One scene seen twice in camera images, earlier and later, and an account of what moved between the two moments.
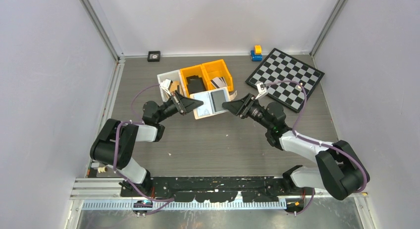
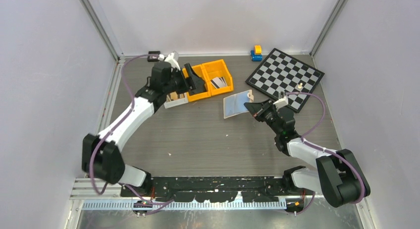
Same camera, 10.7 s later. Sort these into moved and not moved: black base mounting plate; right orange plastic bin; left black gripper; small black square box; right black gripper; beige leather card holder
Moved: left black gripper; beige leather card holder
Not moved: small black square box; black base mounting plate; right black gripper; right orange plastic bin
